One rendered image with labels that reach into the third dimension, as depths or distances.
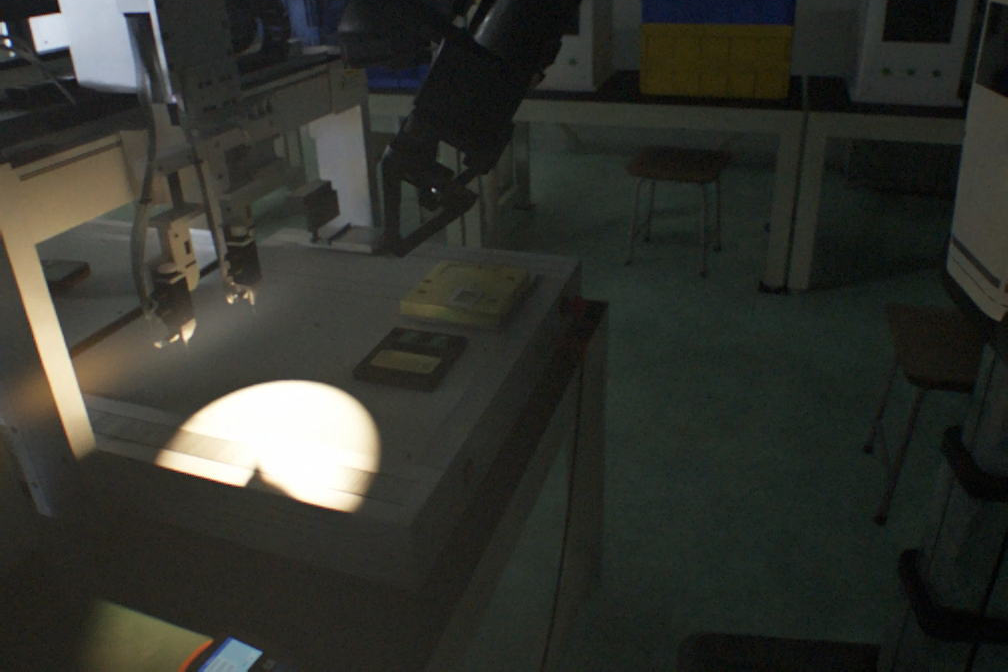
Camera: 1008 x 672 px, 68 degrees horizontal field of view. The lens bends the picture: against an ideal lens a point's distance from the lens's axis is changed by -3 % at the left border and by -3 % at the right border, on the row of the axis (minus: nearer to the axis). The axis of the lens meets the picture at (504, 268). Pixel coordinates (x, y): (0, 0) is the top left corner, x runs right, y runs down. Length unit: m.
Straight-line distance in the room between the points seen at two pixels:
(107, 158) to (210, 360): 0.35
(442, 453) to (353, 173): 0.75
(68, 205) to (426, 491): 0.51
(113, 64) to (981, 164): 0.95
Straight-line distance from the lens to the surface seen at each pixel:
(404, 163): 0.51
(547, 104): 3.24
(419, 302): 1.18
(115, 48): 1.01
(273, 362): 1.16
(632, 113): 3.17
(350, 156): 1.53
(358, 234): 1.51
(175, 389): 1.15
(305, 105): 1.33
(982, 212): 0.88
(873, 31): 3.30
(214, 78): 0.98
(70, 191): 0.98
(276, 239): 1.61
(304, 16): 3.89
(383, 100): 3.53
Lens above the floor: 1.42
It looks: 24 degrees down
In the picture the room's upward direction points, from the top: 2 degrees counter-clockwise
